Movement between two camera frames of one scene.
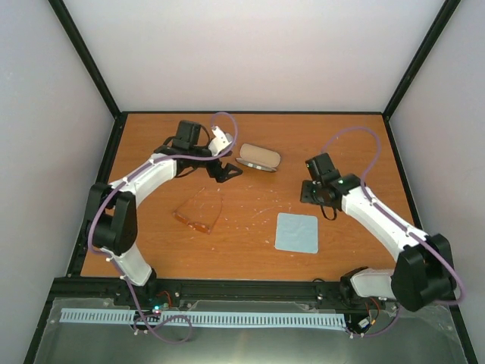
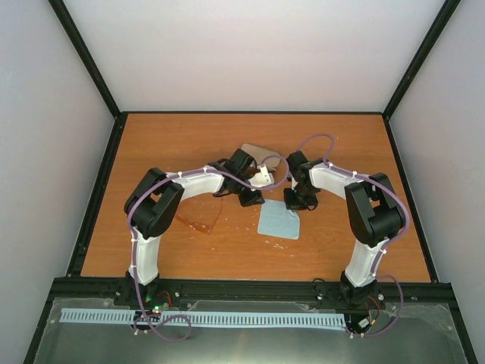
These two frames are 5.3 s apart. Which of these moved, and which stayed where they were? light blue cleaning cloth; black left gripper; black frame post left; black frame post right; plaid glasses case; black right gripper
Moved: light blue cleaning cloth; black left gripper; black right gripper
Stayed: plaid glasses case; black frame post left; black frame post right
